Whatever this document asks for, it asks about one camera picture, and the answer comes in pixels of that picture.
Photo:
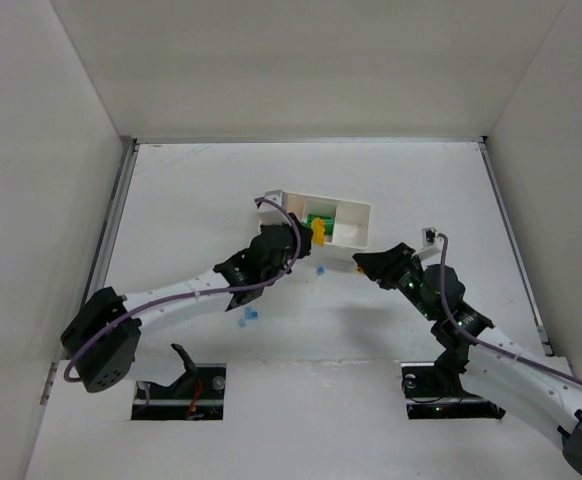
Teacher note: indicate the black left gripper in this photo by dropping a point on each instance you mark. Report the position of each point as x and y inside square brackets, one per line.
[296, 235]

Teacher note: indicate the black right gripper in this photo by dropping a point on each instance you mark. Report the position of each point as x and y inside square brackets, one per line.
[388, 266]

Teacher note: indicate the green yellow lego stack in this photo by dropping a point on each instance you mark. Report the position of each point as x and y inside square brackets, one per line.
[318, 231]

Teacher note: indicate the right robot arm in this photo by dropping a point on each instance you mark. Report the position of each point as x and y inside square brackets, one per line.
[478, 357]

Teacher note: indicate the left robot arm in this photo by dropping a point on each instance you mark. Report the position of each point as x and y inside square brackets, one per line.
[102, 340]

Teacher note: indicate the white three-compartment plastic container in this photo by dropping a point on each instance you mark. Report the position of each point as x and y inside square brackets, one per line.
[351, 222]

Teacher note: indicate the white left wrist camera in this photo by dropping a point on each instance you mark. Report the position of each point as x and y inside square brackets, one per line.
[272, 207]

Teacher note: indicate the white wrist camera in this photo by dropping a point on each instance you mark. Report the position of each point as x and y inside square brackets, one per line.
[431, 244]
[272, 207]

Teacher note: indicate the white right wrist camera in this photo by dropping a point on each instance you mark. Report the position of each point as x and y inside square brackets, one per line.
[431, 244]

